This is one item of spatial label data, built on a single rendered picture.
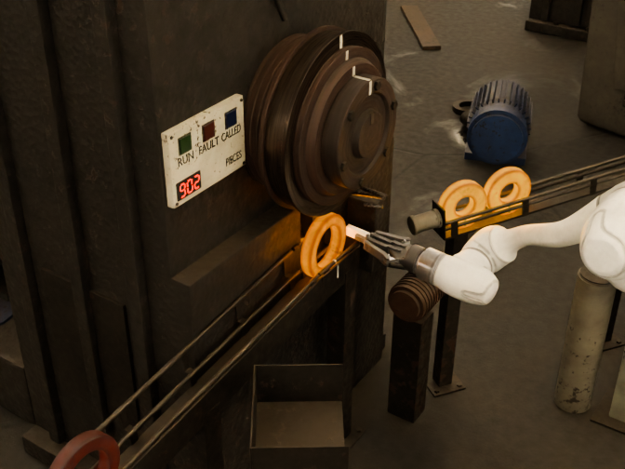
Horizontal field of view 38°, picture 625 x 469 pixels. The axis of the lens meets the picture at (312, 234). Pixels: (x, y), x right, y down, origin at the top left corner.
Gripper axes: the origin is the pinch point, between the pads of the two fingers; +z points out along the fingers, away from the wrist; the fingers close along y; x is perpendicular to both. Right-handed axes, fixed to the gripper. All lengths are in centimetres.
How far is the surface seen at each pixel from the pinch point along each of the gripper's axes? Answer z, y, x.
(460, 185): -13.7, 35.7, 4.7
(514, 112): 26, 195, -45
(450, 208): -12.9, 33.0, -2.6
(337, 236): 3.6, -5.0, 0.1
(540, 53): 71, 359, -81
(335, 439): -31, -58, -12
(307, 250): 3.9, -19.6, 3.2
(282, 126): 6, -32, 44
